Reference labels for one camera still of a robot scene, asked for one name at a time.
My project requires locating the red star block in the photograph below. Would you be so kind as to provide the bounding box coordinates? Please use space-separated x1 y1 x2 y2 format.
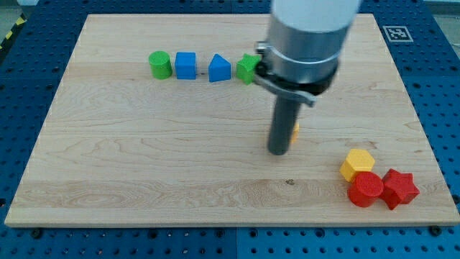
379 168 420 210

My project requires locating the green cylinder block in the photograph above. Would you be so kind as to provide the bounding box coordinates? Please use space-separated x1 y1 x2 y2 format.
148 50 173 80

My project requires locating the blue triangle block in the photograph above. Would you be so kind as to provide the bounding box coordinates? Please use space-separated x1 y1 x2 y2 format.
208 54 231 82

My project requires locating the yellow hexagon block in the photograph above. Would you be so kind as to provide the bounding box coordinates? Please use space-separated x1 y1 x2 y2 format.
339 149 375 182

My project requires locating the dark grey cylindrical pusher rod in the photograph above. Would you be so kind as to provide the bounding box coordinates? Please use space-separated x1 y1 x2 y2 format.
267 96 301 155

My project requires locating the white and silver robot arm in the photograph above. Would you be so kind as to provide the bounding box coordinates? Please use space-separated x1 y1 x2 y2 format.
254 0 362 155

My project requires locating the white fiducial marker tag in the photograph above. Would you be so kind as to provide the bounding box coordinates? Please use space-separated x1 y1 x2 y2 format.
383 25 413 42

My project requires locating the green star block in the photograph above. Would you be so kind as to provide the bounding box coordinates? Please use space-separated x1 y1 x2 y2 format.
236 53 261 85

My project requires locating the blue cube block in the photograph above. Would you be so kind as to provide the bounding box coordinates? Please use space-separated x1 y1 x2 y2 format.
175 52 196 80

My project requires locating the wooden board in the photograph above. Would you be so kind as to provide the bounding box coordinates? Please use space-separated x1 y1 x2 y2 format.
5 14 459 228

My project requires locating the red cylinder block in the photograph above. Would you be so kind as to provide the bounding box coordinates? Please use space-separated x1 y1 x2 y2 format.
347 171 384 208

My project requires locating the yellow heart block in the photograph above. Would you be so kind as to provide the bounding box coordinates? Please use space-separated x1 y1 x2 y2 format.
290 122 300 144

